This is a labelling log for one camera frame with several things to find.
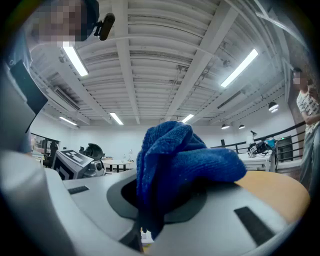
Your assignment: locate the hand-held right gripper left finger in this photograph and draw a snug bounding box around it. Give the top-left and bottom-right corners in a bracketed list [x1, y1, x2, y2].
[0, 149, 143, 256]

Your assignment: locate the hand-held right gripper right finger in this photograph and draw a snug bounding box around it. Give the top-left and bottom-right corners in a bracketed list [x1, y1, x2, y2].
[149, 183, 301, 256]

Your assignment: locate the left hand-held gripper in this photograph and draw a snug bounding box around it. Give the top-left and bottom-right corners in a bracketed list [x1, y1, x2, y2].
[51, 149, 106, 181]

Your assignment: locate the blue cloth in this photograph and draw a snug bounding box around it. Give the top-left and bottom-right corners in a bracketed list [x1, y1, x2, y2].
[136, 120, 248, 241]

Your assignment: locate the black office chair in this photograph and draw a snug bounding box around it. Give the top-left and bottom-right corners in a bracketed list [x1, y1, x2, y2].
[79, 143, 106, 161]

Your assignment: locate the beige curved desk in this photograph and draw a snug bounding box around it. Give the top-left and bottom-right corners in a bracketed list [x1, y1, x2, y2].
[101, 159, 136, 173]

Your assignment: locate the ceiling air vent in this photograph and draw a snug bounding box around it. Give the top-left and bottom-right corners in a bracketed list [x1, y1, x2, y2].
[216, 90, 243, 110]
[53, 86, 81, 112]

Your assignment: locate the white rectangular table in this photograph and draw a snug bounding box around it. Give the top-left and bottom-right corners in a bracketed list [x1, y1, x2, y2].
[237, 149, 278, 173]

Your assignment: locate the black electronics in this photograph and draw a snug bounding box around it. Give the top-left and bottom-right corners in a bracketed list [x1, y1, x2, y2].
[254, 141, 273, 154]

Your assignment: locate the black metal railing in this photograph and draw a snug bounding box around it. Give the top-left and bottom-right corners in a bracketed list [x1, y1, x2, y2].
[211, 122, 308, 163]

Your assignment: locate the black head camera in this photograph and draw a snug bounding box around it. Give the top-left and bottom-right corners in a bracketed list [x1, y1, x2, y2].
[93, 12, 116, 41]

